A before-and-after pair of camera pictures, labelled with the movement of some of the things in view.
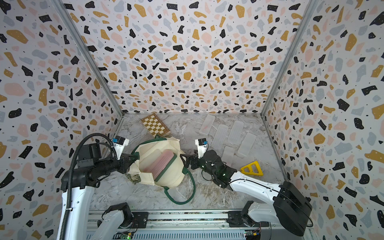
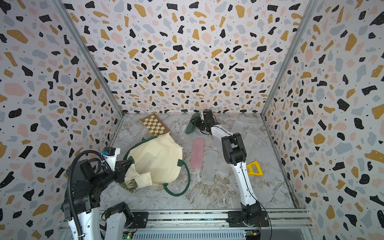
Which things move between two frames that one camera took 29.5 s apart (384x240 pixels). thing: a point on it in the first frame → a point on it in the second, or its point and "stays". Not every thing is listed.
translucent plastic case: (247, 144) stays
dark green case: (170, 162) → (191, 124)
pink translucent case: (157, 165) → (197, 153)
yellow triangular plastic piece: (260, 172) stays
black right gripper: (190, 158) → (196, 123)
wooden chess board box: (155, 125) stays
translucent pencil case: (235, 133) stays
